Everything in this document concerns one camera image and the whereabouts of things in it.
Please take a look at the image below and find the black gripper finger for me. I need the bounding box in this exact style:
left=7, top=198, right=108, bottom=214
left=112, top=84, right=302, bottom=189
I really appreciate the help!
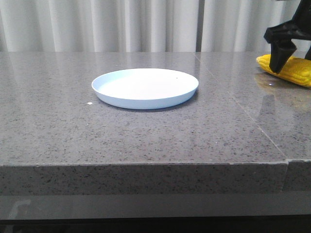
left=304, top=47, right=311, bottom=60
left=269, top=41, right=297, bottom=74

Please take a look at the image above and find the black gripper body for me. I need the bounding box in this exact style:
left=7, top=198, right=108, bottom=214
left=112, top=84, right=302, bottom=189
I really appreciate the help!
left=264, top=0, right=311, bottom=43

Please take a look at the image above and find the yellow corn cob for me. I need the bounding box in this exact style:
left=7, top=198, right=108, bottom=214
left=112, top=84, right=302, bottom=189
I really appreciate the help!
left=256, top=54, right=311, bottom=88

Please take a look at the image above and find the light blue round plate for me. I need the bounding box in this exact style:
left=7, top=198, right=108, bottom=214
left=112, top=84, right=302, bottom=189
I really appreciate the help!
left=91, top=68, right=199, bottom=110

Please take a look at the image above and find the white pleated curtain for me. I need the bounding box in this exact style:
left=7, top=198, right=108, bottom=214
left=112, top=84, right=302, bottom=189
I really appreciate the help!
left=0, top=0, right=299, bottom=52

